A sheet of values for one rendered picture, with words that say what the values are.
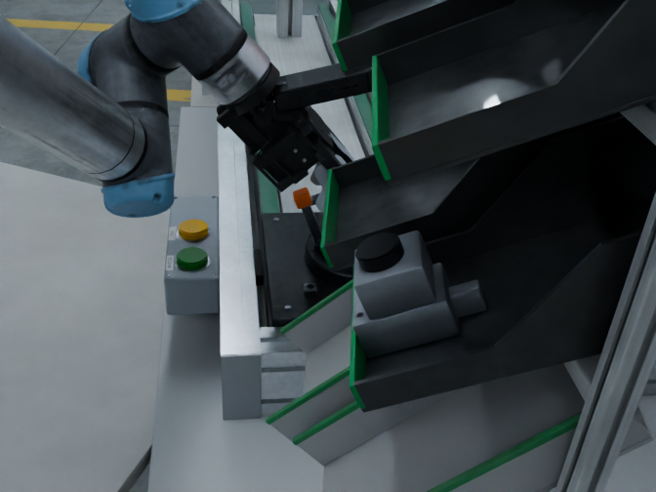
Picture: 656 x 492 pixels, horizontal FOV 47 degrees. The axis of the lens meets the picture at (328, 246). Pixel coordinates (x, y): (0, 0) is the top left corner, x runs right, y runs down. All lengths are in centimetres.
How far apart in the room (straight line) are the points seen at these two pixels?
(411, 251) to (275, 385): 44
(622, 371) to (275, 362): 51
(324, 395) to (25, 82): 35
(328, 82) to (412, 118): 42
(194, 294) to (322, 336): 25
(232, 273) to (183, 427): 20
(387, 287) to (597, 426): 14
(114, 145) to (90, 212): 58
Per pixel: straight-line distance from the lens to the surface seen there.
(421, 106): 45
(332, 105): 157
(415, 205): 62
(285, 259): 99
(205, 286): 98
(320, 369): 77
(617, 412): 46
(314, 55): 185
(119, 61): 87
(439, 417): 64
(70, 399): 98
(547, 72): 44
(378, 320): 49
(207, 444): 90
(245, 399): 90
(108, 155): 75
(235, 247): 104
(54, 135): 70
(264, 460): 88
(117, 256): 121
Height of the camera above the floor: 153
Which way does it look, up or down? 34 degrees down
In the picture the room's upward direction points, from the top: 4 degrees clockwise
